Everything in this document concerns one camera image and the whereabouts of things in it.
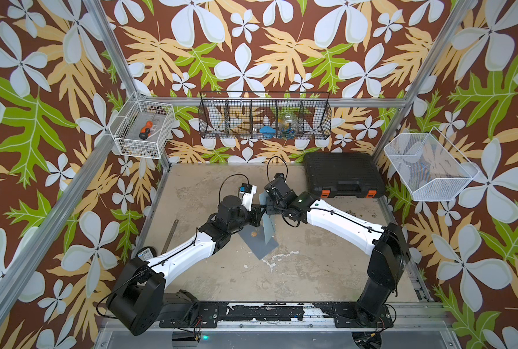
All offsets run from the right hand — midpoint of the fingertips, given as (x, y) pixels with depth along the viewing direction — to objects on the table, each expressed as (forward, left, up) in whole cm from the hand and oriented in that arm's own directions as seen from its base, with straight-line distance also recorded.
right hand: (269, 201), depth 86 cm
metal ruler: (-7, +43, -16) cm, 47 cm away
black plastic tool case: (+28, -41, -15) cm, 52 cm away
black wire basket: (+38, +1, +15) cm, 41 cm away
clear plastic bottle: (+33, -10, +12) cm, 37 cm away
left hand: (-4, 0, +4) cm, 6 cm away
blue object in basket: (+30, 0, +12) cm, 32 cm away
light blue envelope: (-9, +1, +1) cm, 9 cm away
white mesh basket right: (+8, -62, +11) cm, 63 cm away
